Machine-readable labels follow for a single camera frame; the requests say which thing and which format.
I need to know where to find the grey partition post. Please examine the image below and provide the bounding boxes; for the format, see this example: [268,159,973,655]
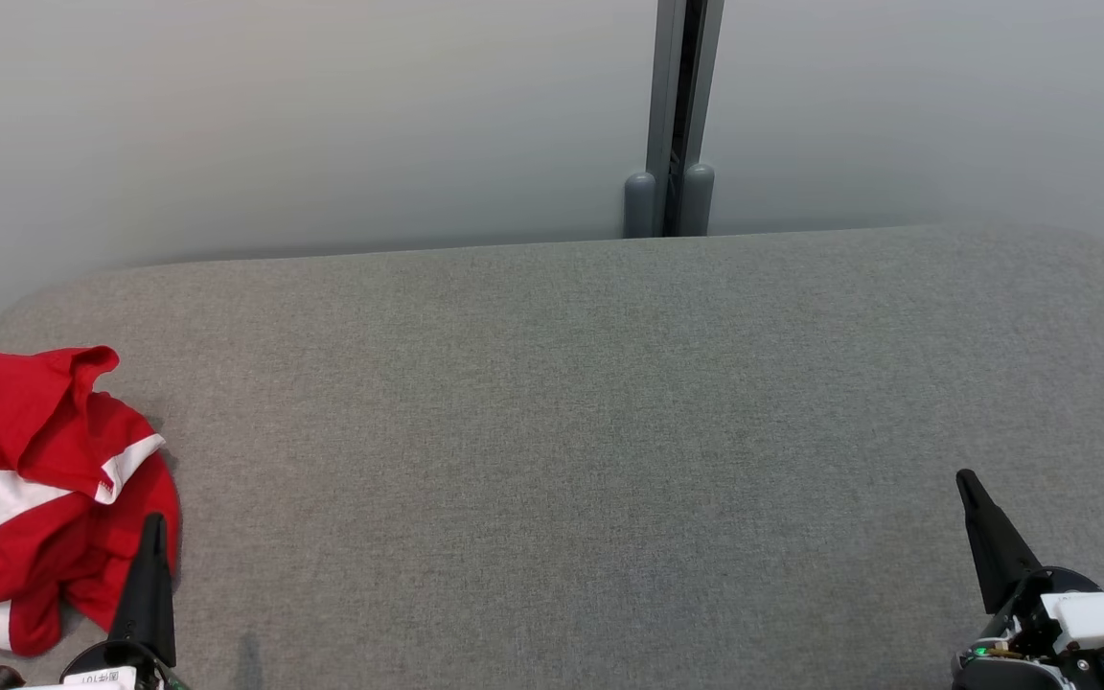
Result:
[645,0,725,236]

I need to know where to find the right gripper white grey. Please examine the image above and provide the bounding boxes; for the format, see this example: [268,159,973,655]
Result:
[953,470,1104,690]

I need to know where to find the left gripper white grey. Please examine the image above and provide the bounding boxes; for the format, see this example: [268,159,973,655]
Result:
[20,513,191,690]

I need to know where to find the grey rounded post foot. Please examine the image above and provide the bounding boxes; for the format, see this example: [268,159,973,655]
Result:
[624,171,656,239]
[678,163,716,237]

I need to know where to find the red basketball jersey white sleeves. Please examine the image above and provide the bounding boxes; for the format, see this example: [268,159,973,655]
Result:
[0,356,181,657]

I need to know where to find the grey fabric sofa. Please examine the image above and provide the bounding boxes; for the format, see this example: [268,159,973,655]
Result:
[0,222,1104,690]

